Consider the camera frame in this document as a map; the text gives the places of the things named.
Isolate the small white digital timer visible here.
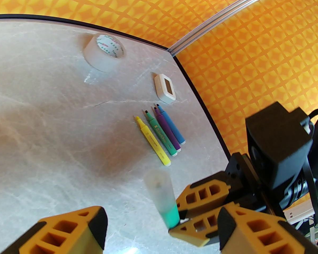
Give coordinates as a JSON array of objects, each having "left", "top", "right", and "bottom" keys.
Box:
[{"left": 154, "top": 73, "right": 176, "bottom": 105}]

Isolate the translucent pen cap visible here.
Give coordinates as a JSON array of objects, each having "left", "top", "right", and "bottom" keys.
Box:
[{"left": 144, "top": 169, "right": 179, "bottom": 214}]

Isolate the blue marker pen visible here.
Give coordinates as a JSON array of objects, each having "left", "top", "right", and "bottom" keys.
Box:
[{"left": 156, "top": 103, "right": 186, "bottom": 145}]

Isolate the aluminium frame post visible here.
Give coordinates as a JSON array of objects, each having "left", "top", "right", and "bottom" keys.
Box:
[{"left": 168, "top": 0, "right": 312, "bottom": 57}]

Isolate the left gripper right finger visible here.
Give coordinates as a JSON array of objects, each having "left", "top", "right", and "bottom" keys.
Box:
[{"left": 218, "top": 204, "right": 318, "bottom": 254}]

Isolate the teal marker pen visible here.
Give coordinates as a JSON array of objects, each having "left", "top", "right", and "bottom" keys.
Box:
[{"left": 159, "top": 205, "right": 181, "bottom": 229}]

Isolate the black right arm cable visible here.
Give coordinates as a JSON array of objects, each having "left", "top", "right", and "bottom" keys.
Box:
[{"left": 303, "top": 107, "right": 318, "bottom": 228}]

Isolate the green marker pen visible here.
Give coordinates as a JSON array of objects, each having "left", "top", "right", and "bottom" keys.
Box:
[{"left": 142, "top": 110, "right": 178, "bottom": 157}]

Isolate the purple marker pen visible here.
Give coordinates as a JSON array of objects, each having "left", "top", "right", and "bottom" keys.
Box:
[{"left": 152, "top": 105, "right": 182, "bottom": 152}]

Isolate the clear packing tape roll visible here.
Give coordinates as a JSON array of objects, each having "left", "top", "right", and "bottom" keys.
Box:
[{"left": 83, "top": 32, "right": 127, "bottom": 72}]

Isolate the yellow marker pen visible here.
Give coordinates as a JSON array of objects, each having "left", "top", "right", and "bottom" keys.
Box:
[{"left": 133, "top": 115, "right": 172, "bottom": 167}]

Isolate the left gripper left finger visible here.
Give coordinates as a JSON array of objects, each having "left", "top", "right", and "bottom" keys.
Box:
[{"left": 7, "top": 206, "right": 108, "bottom": 254}]

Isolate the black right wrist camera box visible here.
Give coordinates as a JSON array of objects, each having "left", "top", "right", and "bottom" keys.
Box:
[{"left": 245, "top": 101, "right": 314, "bottom": 190}]

